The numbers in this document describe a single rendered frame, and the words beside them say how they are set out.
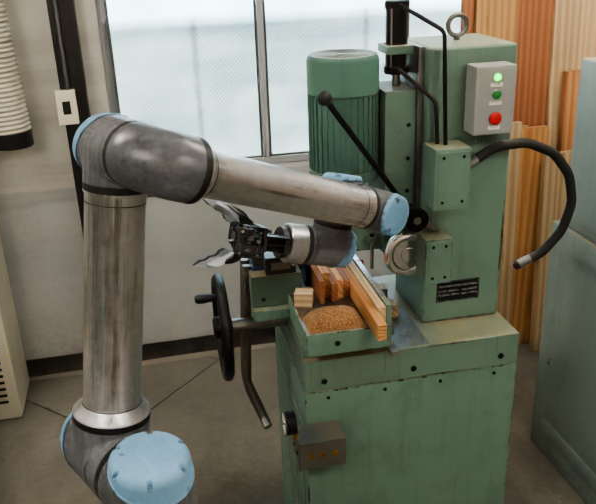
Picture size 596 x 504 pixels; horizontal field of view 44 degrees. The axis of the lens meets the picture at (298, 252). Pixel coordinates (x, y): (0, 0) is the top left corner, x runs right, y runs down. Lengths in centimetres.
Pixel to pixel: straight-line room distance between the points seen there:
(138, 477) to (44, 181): 197
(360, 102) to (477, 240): 49
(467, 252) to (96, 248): 101
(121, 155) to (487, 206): 104
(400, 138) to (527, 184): 153
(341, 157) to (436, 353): 56
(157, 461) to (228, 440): 156
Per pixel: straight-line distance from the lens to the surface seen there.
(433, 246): 183
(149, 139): 123
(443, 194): 180
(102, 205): 134
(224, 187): 128
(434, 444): 211
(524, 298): 351
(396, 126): 184
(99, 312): 140
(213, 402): 316
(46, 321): 340
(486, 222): 197
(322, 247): 167
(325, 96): 169
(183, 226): 322
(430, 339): 195
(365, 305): 181
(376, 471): 210
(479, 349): 199
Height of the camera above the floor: 176
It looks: 23 degrees down
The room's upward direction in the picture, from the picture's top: 2 degrees counter-clockwise
